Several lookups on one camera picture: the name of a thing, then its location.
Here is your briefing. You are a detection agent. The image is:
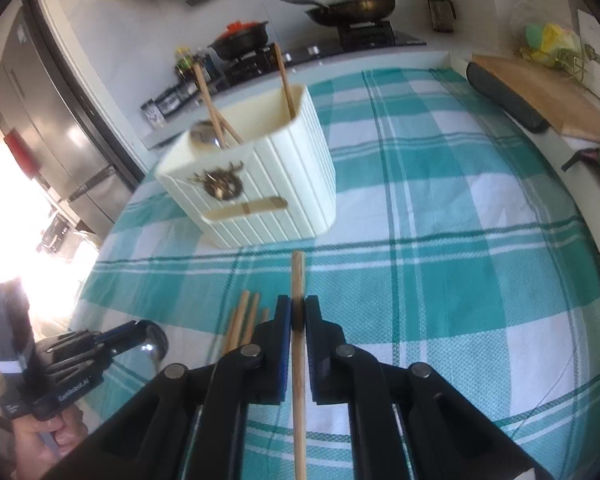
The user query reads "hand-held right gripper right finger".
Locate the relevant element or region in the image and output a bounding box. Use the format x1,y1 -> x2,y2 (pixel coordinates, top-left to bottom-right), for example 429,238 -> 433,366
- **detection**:
304,295 -> 537,480

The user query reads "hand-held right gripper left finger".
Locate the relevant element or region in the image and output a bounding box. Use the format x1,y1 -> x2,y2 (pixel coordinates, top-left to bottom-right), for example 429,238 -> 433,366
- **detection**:
55,294 -> 294,480

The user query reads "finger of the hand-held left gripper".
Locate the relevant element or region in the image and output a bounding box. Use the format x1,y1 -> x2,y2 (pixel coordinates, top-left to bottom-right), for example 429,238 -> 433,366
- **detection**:
37,331 -> 112,377
92,321 -> 154,354

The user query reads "metal spoon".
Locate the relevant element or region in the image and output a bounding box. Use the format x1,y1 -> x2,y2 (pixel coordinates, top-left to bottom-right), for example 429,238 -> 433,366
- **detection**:
189,121 -> 226,151
139,324 -> 170,376

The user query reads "cream ribbed utensil box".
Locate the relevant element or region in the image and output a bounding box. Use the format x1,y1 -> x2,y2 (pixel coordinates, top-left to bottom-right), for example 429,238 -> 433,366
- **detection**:
155,83 -> 337,248

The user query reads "person's left hand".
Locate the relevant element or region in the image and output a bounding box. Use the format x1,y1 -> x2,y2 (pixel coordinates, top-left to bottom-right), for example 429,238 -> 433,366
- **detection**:
12,406 -> 89,477

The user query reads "teal checked tablecloth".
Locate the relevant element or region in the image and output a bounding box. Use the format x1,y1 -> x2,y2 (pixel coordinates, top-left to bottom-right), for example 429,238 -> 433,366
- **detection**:
75,67 -> 600,480

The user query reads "grey refrigerator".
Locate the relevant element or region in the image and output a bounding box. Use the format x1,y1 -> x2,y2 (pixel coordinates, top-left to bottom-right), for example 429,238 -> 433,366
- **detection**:
0,5 -> 137,226

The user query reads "white spice jar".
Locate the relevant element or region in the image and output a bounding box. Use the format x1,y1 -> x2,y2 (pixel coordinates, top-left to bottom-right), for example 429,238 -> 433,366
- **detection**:
141,100 -> 166,127

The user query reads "black gas stove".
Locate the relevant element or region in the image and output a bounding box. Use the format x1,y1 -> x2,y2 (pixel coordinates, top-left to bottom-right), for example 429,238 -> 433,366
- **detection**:
220,30 -> 427,87

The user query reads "black clay pot red lid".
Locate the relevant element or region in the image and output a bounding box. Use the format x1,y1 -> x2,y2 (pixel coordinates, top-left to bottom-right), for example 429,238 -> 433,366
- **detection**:
210,20 -> 271,61

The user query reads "black padded bar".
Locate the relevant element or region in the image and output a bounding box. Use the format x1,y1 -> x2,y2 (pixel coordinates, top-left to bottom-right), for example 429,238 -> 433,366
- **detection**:
466,61 -> 551,134

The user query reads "black tray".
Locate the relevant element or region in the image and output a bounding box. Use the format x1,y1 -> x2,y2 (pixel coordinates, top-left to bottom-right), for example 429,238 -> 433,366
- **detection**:
561,147 -> 600,174

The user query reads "dark wok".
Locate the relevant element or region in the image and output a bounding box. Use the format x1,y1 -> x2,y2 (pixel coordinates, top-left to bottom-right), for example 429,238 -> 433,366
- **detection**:
277,0 -> 397,27

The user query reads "wooden cutting board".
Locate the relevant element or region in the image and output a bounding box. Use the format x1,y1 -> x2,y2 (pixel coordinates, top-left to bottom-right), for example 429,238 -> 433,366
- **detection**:
472,52 -> 600,144

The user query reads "red wall hanging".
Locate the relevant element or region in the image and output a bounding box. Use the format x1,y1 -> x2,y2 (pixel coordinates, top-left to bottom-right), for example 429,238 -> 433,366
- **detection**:
2,130 -> 37,182

